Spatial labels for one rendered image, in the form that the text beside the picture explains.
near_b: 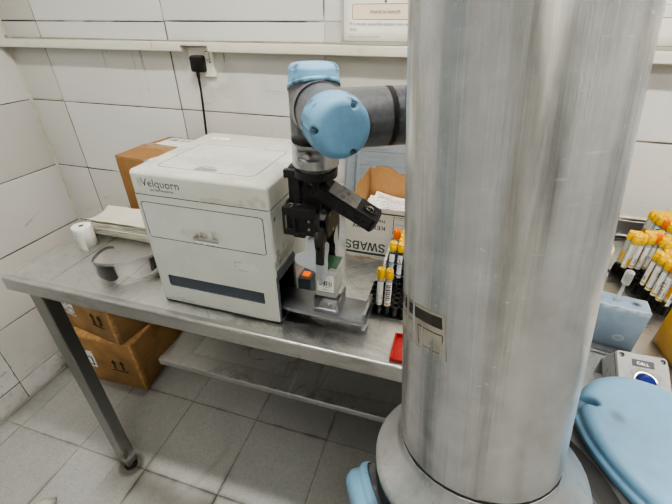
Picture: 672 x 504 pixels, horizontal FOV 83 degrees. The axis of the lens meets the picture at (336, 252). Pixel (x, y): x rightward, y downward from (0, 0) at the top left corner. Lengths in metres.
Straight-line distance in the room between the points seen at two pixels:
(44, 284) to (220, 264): 0.49
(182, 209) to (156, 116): 0.86
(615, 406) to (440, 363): 0.18
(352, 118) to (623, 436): 0.37
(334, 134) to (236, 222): 0.30
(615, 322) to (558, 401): 0.67
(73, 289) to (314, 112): 0.77
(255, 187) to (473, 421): 0.53
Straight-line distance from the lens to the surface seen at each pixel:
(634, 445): 0.32
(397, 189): 1.19
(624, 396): 0.35
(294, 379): 1.48
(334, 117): 0.45
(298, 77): 0.57
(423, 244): 0.16
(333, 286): 0.71
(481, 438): 0.19
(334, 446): 1.64
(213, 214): 0.71
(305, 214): 0.63
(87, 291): 1.04
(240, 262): 0.74
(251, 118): 1.35
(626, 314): 0.85
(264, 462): 1.63
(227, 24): 1.34
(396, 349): 0.74
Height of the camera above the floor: 1.41
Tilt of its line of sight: 32 degrees down
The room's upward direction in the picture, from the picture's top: straight up
